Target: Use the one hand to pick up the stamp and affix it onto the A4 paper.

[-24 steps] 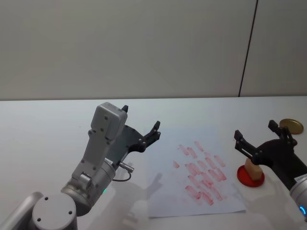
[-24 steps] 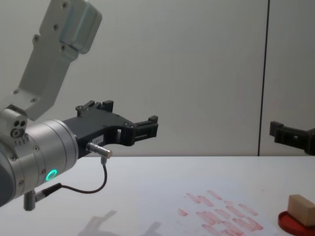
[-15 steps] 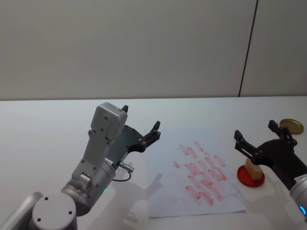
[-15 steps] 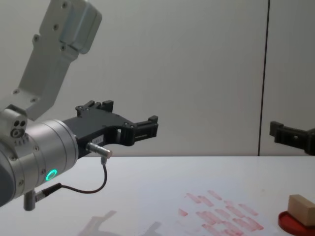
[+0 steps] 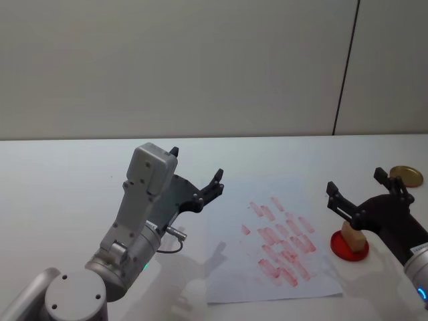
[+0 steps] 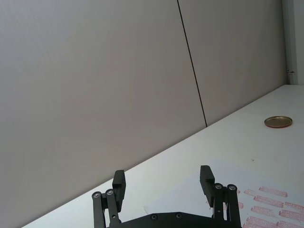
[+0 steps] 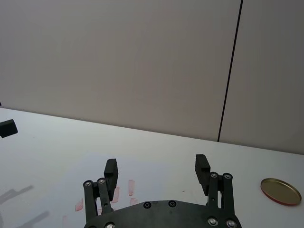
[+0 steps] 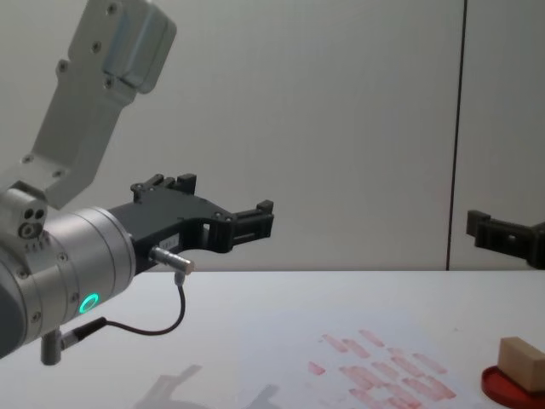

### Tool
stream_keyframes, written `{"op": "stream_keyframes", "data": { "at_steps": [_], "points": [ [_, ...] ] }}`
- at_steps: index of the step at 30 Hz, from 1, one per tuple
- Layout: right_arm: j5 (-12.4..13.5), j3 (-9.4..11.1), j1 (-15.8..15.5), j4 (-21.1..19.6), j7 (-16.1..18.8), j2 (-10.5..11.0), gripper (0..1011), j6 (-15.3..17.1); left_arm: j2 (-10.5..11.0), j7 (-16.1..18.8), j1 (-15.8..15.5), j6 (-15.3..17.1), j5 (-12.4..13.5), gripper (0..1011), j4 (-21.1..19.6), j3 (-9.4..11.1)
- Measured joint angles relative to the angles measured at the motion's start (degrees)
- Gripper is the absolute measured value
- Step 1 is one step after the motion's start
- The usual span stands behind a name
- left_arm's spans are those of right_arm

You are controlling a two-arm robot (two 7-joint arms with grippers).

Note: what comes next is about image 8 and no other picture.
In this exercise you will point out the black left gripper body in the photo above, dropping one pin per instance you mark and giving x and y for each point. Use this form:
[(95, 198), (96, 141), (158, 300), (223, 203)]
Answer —
[(157, 217)]

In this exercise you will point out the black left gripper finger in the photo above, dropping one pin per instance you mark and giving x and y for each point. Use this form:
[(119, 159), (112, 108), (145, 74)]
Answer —
[(247, 226), (170, 182)]

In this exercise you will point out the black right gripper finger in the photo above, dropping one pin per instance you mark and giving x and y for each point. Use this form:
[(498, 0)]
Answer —
[(498, 236)]

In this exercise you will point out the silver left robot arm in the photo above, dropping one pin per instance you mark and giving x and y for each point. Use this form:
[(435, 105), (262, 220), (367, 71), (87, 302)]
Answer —
[(81, 128)]

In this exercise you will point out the light wooden block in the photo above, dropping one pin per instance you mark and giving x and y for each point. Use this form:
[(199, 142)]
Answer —
[(521, 362)]

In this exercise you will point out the round red dish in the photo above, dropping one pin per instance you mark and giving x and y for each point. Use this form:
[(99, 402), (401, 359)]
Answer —
[(496, 385)]

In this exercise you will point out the white paper with red marks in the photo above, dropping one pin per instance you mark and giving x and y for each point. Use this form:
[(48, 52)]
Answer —
[(383, 370)]

